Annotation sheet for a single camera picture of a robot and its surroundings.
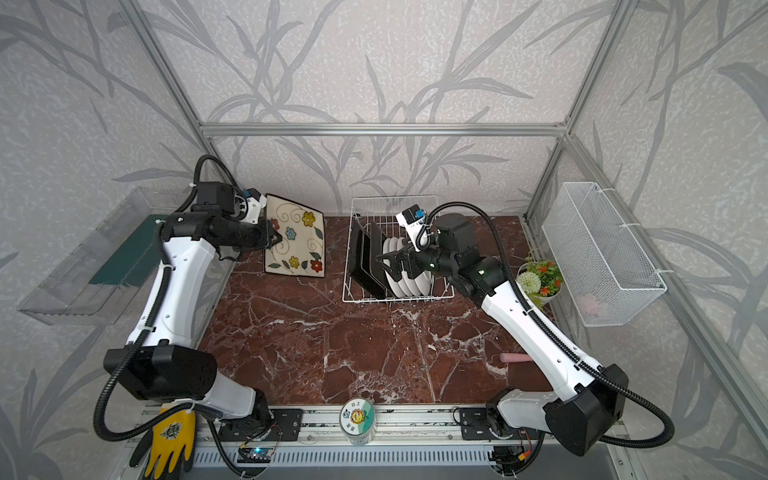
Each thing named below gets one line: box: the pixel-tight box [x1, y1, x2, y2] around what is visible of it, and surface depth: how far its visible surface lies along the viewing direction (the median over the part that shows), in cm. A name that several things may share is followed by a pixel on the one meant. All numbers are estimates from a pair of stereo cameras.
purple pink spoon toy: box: [500, 353, 533, 363], surface depth 85 cm
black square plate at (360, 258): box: [350, 214, 387, 299], surface depth 88 cm
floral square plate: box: [264, 194, 326, 277], surface depth 84 cm
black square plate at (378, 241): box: [370, 221, 391, 298], surface depth 88 cm
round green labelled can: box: [339, 398, 375, 446], surface depth 69 cm
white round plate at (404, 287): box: [397, 278, 413, 298], surface depth 88 cm
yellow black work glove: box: [144, 405, 196, 480], surface depth 69 cm
